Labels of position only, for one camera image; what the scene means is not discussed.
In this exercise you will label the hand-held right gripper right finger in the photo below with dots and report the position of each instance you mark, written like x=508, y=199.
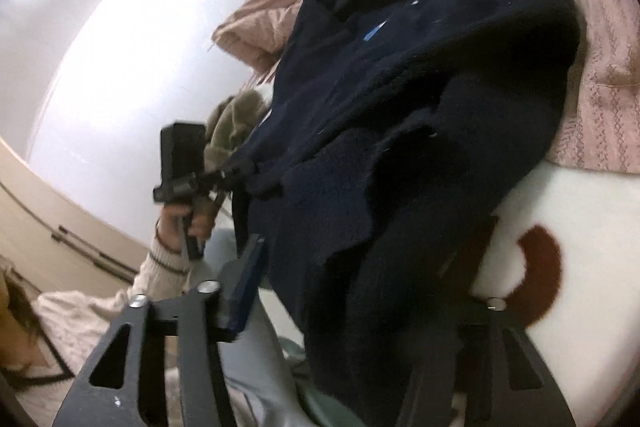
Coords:
x=500, y=342

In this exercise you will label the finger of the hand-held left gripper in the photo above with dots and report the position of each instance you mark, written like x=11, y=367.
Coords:
x=231, y=172

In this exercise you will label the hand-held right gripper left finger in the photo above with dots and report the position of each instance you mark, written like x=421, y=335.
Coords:
x=246, y=278

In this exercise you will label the navy blue knit sweater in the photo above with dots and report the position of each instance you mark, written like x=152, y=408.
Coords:
x=400, y=132

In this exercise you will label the person's left forearm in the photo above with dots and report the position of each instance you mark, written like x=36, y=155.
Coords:
x=157, y=269

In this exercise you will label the person's left hand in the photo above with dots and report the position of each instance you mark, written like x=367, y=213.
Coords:
x=172, y=227

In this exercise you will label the olive green cloth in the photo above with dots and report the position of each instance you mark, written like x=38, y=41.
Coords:
x=232, y=122

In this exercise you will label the person's light blue jeans leg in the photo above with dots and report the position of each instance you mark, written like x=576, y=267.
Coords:
x=250, y=357

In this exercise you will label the black rods on floor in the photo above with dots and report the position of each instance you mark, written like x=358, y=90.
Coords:
x=87, y=249

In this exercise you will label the white blanket with brown print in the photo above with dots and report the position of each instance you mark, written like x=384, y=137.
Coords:
x=560, y=207

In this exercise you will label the pink quilted comforter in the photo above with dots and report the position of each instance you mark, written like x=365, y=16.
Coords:
x=270, y=17

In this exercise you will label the person's cream knit sweater torso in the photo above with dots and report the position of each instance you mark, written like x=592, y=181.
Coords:
x=75, y=322

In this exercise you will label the person's hair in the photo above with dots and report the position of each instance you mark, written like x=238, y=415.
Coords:
x=17, y=307

